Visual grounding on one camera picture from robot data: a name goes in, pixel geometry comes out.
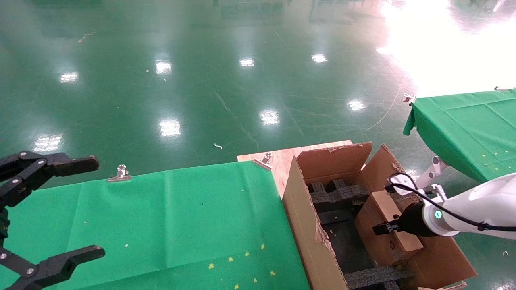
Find white table leg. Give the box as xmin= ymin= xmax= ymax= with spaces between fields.
xmin=413 ymin=156 xmax=448 ymax=190

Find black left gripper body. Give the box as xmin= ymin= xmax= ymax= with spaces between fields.
xmin=0 ymin=207 xmax=9 ymax=241

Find small cardboard box with hole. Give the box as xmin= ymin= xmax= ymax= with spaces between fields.
xmin=354 ymin=189 xmax=424 ymax=266

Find black foam base pad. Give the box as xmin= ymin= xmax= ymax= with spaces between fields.
xmin=316 ymin=209 xmax=363 ymax=274

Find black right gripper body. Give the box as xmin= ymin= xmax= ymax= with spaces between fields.
xmin=397 ymin=201 xmax=434 ymax=238

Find black foam insert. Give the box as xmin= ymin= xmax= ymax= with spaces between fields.
xmin=343 ymin=264 xmax=414 ymax=290
xmin=308 ymin=178 xmax=370 ymax=213

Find green tablecloth with yellow specks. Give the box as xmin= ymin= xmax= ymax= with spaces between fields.
xmin=0 ymin=160 xmax=311 ymax=290

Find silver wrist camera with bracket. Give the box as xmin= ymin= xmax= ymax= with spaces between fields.
xmin=385 ymin=172 xmax=446 ymax=202

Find large open cardboard carton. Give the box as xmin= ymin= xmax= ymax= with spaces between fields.
xmin=282 ymin=141 xmax=478 ymax=290

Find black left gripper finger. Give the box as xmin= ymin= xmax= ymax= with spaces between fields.
xmin=0 ymin=151 xmax=100 ymax=208
xmin=0 ymin=245 xmax=106 ymax=290

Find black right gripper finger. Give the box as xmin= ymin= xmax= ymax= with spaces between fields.
xmin=372 ymin=222 xmax=400 ymax=236

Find green tablecloth on neighbouring table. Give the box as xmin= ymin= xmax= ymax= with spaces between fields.
xmin=403 ymin=89 xmax=516 ymax=184

